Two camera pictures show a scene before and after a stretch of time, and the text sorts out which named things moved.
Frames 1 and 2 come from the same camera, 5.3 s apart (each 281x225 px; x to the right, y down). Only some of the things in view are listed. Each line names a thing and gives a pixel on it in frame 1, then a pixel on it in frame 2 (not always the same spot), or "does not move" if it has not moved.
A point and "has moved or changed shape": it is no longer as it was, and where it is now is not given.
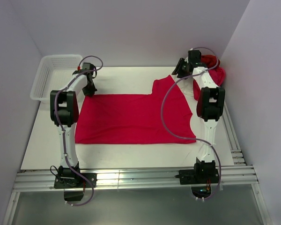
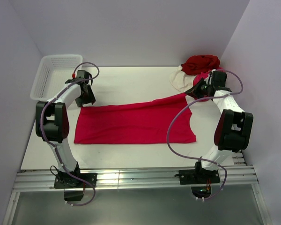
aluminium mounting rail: x=43 y=181 does not move
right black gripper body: x=182 y=71 -> x=203 y=91
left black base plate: x=71 y=181 does not move
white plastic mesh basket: x=53 y=72 does not move
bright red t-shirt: x=162 y=117 has moved or changed shape
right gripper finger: x=175 y=71 -> x=193 y=91
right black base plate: x=198 y=176 does not move
